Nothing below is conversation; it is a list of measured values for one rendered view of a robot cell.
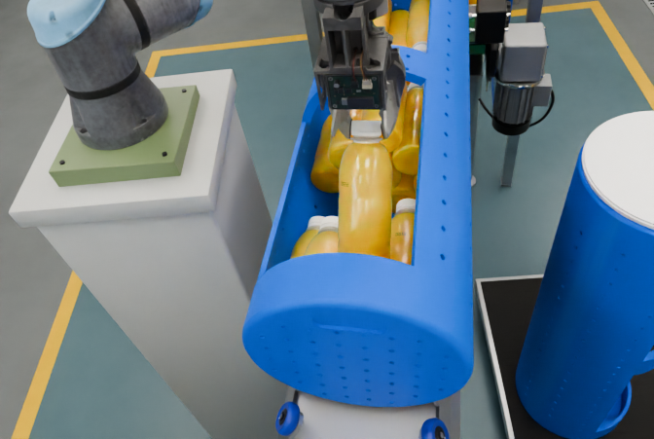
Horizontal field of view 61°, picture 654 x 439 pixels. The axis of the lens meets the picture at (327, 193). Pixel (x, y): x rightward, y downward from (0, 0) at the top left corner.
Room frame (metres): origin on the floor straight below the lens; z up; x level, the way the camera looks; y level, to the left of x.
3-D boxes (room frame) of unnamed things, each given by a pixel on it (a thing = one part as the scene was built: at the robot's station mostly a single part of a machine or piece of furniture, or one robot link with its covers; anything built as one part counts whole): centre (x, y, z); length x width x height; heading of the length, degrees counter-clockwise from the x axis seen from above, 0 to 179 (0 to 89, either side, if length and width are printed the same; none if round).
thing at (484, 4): (1.19, -0.48, 0.95); 0.10 x 0.07 x 0.10; 73
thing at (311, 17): (1.48, -0.05, 0.50); 0.04 x 0.04 x 1.00; 73
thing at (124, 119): (0.76, 0.31, 1.23); 0.15 x 0.15 x 0.10
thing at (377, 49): (0.50, -0.06, 1.41); 0.09 x 0.08 x 0.12; 163
